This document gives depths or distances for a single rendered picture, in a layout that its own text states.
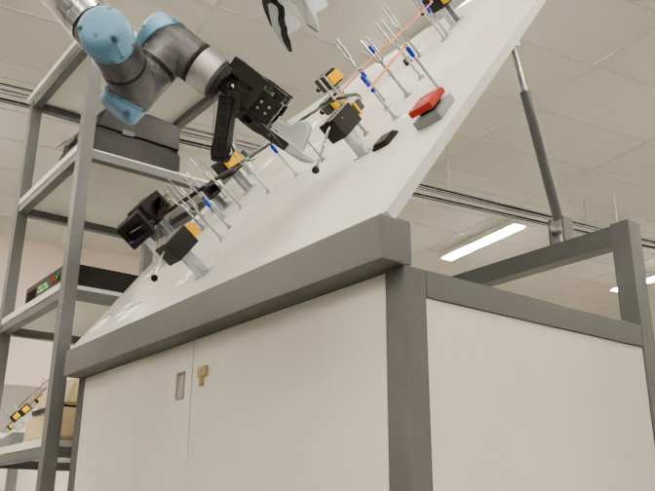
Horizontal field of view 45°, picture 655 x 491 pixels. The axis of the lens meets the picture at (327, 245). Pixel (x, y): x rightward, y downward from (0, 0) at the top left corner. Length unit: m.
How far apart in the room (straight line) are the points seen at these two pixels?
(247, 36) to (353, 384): 4.12
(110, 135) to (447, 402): 1.59
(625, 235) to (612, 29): 3.79
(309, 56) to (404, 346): 4.30
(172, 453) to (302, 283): 0.52
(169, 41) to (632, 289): 0.91
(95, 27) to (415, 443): 0.74
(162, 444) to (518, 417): 0.72
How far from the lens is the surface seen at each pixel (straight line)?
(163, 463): 1.59
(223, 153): 1.37
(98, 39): 1.24
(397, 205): 1.09
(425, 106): 1.28
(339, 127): 1.40
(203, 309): 1.44
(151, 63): 1.37
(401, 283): 1.07
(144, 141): 2.49
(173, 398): 1.58
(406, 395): 1.03
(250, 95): 1.35
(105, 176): 2.47
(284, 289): 1.22
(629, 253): 1.54
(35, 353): 8.79
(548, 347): 1.27
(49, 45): 5.45
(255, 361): 1.34
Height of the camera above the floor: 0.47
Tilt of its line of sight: 19 degrees up
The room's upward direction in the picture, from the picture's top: straight up
